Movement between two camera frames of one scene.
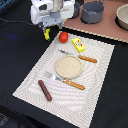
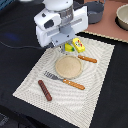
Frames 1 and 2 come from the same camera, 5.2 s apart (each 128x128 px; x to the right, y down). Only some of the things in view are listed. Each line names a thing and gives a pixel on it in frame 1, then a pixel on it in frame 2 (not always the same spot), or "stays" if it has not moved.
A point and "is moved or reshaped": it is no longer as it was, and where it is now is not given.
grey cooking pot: x=92 y=11 stays
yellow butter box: x=78 y=44 stays
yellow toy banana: x=47 y=34 is moved or reshaped
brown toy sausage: x=44 y=90 stays
